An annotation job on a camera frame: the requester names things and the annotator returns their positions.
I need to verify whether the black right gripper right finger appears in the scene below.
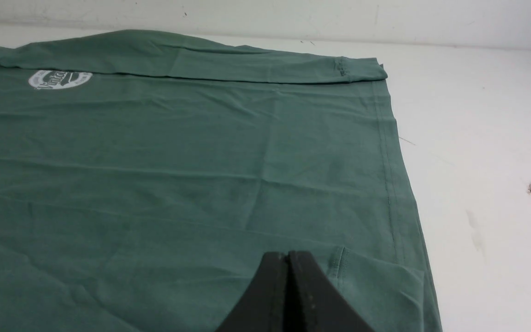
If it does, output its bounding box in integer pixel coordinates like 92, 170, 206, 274
287, 251, 373, 332

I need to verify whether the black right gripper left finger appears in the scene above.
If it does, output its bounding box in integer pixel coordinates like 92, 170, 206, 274
217, 252, 289, 332

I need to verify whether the green long-sleeve top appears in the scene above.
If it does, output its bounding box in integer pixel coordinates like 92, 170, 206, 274
0, 30, 442, 332

